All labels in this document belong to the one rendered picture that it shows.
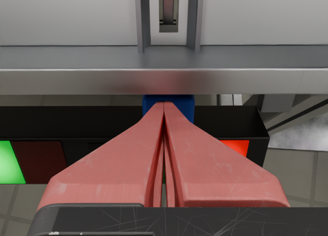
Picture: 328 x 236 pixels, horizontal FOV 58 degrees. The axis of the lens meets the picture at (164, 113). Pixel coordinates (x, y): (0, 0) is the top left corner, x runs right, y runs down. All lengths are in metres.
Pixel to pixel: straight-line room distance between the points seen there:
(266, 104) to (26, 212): 0.80
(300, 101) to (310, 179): 0.69
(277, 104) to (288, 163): 0.71
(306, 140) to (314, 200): 0.16
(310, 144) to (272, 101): 0.73
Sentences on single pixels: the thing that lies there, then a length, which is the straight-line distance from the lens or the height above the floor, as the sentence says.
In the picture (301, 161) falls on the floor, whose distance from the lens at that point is 0.92.
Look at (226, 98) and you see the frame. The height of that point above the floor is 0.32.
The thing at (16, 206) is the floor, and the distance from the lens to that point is 0.93.
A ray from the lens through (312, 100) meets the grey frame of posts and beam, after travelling 0.24.
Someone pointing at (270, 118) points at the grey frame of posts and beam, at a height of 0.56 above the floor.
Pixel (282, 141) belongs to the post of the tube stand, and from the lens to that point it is 0.90.
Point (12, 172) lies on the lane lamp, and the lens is 0.21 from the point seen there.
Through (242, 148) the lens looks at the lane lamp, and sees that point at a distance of 0.18.
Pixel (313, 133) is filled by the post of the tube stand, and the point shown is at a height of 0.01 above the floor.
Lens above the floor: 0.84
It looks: 77 degrees down
